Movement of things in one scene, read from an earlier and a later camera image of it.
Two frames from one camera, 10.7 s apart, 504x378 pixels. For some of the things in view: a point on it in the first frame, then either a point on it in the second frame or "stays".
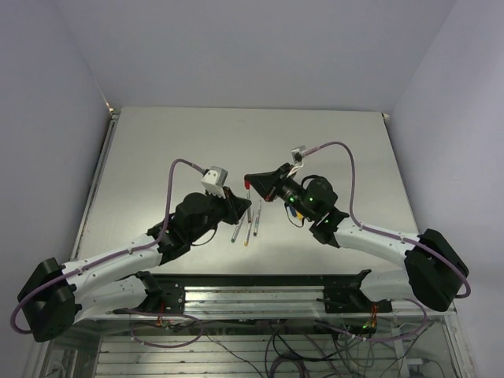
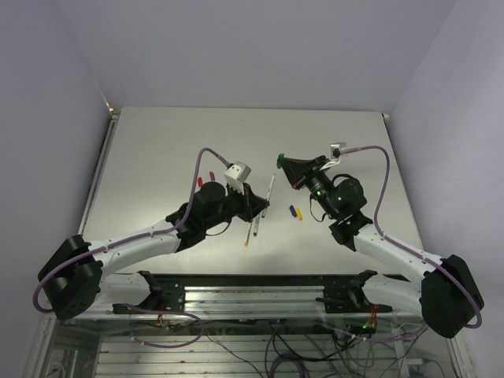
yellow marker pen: x=249 y=213 stays
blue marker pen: x=257 y=220 stays
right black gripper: x=268 y=186 → x=300 y=172
